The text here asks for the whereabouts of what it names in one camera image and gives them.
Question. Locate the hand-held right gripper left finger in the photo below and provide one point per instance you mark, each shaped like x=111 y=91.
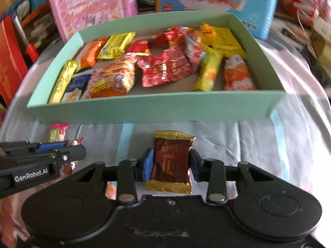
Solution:
x=147 y=165

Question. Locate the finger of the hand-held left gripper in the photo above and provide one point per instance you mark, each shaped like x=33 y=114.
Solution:
x=49 y=146
x=72 y=153

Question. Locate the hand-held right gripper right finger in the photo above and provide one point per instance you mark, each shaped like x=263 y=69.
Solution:
x=194 y=165

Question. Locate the small foil candy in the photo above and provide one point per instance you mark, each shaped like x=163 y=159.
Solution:
x=75 y=142

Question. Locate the dark red gold snack packet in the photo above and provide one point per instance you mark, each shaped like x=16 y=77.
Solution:
x=170 y=160

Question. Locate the teal cardboard box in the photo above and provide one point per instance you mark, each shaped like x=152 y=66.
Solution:
x=155 y=106

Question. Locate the blue white snack packet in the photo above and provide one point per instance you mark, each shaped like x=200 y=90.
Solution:
x=77 y=84

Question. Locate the large orange yellow snack packet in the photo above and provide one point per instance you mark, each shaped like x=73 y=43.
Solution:
x=115 y=77

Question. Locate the long yellow green snack packet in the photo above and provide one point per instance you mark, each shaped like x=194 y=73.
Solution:
x=209 y=69

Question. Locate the crinkled red foil snack packet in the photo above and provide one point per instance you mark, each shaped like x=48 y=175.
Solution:
x=165 y=69

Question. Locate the orange white snack packet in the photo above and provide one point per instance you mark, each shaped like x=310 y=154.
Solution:
x=238 y=75

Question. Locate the blue red snack packet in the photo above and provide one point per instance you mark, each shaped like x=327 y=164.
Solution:
x=195 y=53

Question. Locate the small red snack packet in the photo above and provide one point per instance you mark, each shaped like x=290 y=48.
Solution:
x=138 y=46

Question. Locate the plain yellow snack packet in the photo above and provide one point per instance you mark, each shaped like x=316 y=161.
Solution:
x=227 y=42

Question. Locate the red yellow snack packet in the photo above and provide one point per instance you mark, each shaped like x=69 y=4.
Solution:
x=175 y=35

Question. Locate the green pink candy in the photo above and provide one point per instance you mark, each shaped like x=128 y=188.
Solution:
x=58 y=131

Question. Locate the long yellow snack stick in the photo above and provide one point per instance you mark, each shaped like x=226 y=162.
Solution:
x=62 y=82

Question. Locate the red cardboard box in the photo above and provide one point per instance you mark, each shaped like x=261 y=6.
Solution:
x=10 y=64

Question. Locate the silver pole with red grip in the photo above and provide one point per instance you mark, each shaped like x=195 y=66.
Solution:
x=32 y=53

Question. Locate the yellow snack packet blue mark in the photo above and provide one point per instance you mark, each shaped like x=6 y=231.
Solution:
x=116 y=45

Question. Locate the pink My Melody box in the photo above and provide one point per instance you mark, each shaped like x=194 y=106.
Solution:
x=90 y=5

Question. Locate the blue toy box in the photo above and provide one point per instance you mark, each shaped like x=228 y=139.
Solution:
x=263 y=10

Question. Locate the red patterned gift box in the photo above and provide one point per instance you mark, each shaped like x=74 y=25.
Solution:
x=297 y=0

